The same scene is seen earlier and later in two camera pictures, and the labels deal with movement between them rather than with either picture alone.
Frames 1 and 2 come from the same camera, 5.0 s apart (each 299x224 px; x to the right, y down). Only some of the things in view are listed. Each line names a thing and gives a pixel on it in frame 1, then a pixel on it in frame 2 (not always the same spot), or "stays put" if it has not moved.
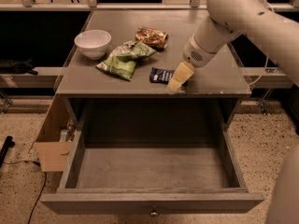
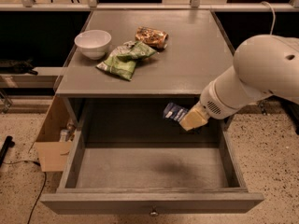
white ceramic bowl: x=92 y=43 stays put
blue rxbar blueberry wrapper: x=161 y=76 → x=174 y=112
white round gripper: x=193 y=55 → x=212 y=104
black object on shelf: x=16 y=66 stays put
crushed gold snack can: x=159 y=39 stays put
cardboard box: x=55 y=141 stays put
